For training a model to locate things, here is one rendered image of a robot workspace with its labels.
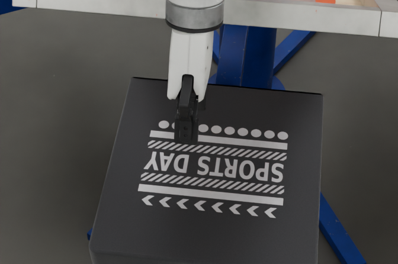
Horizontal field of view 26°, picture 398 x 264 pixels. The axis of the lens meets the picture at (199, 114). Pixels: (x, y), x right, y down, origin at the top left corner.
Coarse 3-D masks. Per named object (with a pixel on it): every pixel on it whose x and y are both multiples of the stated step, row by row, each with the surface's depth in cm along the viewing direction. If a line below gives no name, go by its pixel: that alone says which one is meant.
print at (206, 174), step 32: (160, 128) 190; (224, 128) 190; (256, 128) 190; (160, 160) 184; (192, 160) 184; (224, 160) 184; (256, 160) 184; (160, 192) 178; (192, 192) 178; (224, 192) 178; (256, 192) 178
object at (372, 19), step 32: (32, 0) 129; (64, 0) 128; (96, 0) 128; (128, 0) 127; (160, 0) 127; (224, 0) 126; (256, 0) 126; (288, 0) 128; (384, 0) 136; (352, 32) 125; (384, 32) 125
